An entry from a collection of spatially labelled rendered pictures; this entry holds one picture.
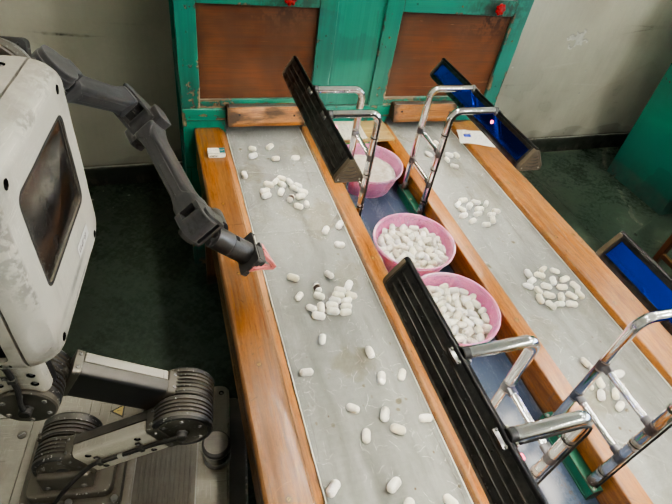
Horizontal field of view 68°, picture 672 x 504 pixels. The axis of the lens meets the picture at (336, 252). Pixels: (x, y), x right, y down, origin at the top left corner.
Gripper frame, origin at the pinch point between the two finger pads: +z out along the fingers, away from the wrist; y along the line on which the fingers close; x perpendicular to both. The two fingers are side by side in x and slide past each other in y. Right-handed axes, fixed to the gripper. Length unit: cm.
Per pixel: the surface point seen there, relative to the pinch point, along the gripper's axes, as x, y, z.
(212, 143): 11, 74, 2
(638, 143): -140, 127, 252
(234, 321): 13.7, -9.5, -3.1
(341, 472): 5, -51, 10
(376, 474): 0, -54, 15
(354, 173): -30.7, 8.7, 2.7
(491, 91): -78, 86, 86
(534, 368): -33, -38, 53
